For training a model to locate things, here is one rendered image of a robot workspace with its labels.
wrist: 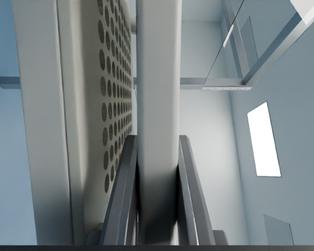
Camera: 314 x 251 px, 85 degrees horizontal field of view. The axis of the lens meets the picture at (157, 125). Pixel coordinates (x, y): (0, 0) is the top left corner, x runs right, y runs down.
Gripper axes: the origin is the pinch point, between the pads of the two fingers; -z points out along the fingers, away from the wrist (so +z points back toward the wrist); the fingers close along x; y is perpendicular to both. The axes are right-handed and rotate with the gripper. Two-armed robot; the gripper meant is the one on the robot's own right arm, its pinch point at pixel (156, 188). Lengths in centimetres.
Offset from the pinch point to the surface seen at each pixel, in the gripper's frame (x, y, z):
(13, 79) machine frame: 95, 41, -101
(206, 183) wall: -103, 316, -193
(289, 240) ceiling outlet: -181, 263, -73
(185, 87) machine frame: -20, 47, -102
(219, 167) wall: -135, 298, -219
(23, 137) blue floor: 105, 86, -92
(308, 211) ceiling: -183, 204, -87
